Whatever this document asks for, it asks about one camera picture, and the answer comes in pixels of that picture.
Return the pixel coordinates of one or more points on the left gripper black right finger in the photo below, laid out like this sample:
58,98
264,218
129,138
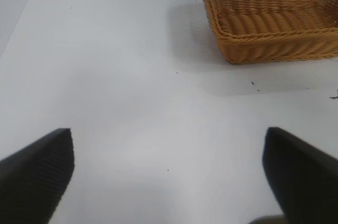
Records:
303,179

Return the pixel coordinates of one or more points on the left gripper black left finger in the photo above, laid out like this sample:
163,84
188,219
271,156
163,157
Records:
34,176

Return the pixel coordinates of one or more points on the tan woven wicker basket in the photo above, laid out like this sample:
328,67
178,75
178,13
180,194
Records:
264,23

